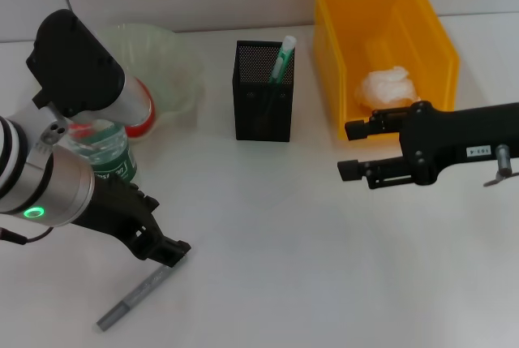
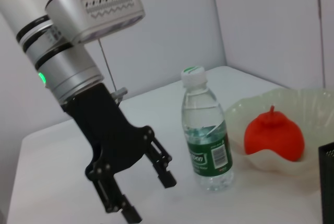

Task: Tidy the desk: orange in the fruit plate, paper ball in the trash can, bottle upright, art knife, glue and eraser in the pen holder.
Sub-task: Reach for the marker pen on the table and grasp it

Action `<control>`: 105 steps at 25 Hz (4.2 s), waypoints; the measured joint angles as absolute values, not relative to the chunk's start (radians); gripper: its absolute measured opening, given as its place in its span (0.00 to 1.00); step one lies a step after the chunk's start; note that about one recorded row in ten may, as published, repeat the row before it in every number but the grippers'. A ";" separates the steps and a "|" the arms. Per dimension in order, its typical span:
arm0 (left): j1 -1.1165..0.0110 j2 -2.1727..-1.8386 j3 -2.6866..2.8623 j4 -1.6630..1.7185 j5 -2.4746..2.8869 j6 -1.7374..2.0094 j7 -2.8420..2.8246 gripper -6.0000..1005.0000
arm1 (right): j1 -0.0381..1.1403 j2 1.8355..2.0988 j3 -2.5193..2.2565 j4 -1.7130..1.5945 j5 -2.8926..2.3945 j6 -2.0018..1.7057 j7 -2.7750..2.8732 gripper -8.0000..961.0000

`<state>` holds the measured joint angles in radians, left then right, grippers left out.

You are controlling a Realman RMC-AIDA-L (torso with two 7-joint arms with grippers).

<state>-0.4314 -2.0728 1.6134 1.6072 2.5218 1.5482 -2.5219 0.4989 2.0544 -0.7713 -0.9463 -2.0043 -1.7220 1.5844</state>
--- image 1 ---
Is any grey marker pen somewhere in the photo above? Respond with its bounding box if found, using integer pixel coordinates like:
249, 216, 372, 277
96, 258, 187, 332

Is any black mesh pen holder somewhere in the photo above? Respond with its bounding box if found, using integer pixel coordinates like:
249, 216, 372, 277
233, 40, 296, 143

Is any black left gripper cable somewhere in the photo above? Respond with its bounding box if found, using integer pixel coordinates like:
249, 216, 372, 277
0, 226, 56, 244

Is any yellow plastic bin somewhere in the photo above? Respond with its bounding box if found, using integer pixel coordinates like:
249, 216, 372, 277
311, 0, 461, 142

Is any white paper ball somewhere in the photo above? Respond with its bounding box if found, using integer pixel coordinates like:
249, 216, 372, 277
355, 65, 422, 114

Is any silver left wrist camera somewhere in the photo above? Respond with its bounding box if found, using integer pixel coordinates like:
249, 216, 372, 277
26, 9, 155, 127

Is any green glass fruit plate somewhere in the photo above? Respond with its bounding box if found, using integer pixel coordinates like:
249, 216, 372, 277
95, 23, 206, 122

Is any grey right gripper cable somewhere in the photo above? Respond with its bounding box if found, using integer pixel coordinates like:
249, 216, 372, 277
483, 144, 519, 188

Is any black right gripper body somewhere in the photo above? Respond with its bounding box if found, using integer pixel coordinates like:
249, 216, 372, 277
399, 100, 519, 187

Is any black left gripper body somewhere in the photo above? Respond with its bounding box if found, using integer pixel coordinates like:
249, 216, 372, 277
71, 175, 163, 262

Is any clear plastic water bottle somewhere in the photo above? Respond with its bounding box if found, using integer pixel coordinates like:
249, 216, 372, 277
66, 118, 139, 183

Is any green utility knife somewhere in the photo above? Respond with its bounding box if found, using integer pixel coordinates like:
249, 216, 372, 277
261, 35, 298, 124

